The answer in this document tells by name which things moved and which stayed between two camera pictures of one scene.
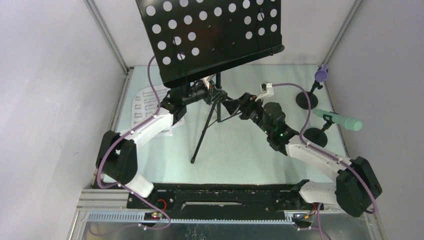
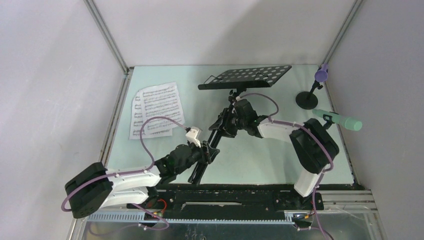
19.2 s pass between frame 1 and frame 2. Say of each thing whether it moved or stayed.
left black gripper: moved
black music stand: moved
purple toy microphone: stayed
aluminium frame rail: stayed
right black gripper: moved
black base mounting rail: stayed
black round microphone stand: stayed
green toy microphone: stayed
